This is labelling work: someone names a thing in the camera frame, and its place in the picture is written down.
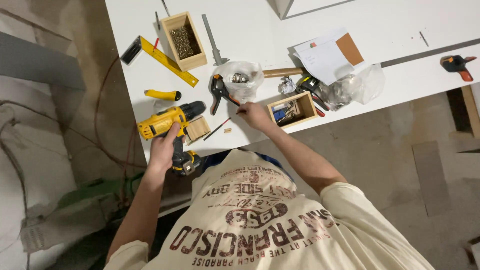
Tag person's right hand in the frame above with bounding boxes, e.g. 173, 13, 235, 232
236, 101, 275, 132

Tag person's left hand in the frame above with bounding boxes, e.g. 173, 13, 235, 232
148, 122, 187, 174

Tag yellow black cordless drill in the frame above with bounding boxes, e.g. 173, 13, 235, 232
136, 100, 207, 177

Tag plastic bag of metal fittings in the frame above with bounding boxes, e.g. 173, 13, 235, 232
217, 61, 265, 104

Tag black orange spring clamp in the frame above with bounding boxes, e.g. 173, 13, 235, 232
209, 74, 241, 116
440, 55, 478, 82

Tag thin red black pencil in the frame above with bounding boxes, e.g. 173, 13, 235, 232
203, 117, 232, 142

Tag small wooden block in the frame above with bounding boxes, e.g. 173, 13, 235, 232
185, 116, 212, 146

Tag wooden box of bits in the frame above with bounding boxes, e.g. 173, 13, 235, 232
266, 91, 319, 130

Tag crumpled white paper ball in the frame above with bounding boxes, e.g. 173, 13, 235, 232
278, 76, 297, 95

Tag grey metal caliper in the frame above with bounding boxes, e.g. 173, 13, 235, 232
201, 14, 230, 67

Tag yellow black utility knife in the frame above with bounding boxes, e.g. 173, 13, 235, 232
144, 89, 182, 102

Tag yellow combination square ruler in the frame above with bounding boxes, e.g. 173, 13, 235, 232
120, 35, 200, 88

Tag wooden box of screws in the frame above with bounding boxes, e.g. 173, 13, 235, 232
160, 11, 208, 72

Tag sheets of white paper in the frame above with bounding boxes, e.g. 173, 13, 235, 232
292, 27, 365, 86

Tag clear crumpled plastic bag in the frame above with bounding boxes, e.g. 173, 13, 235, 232
322, 63, 386, 112

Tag cream printed t-shirt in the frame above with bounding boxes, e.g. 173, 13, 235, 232
104, 149, 436, 270

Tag green tool under cloth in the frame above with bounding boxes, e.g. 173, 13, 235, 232
56, 172, 145, 211

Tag long steel ruler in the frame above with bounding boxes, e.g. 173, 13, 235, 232
380, 37, 480, 68

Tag wooden handled hammer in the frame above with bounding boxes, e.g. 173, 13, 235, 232
262, 67, 309, 79

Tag tangle of cables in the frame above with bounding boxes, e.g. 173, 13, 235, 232
0, 56, 148, 211

